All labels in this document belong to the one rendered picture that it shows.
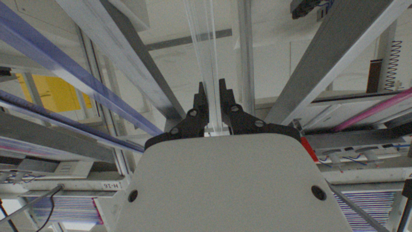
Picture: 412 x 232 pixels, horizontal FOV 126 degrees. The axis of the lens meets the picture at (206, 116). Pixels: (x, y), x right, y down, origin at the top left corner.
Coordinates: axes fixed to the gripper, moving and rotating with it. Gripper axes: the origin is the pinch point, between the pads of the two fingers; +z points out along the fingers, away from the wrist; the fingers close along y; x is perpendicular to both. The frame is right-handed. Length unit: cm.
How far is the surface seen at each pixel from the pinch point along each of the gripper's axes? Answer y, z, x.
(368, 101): 32.9, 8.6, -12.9
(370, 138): 46, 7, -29
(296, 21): 42, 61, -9
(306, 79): 16.0, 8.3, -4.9
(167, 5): -40, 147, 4
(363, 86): 226, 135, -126
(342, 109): 29.6, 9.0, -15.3
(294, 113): 16.8, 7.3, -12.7
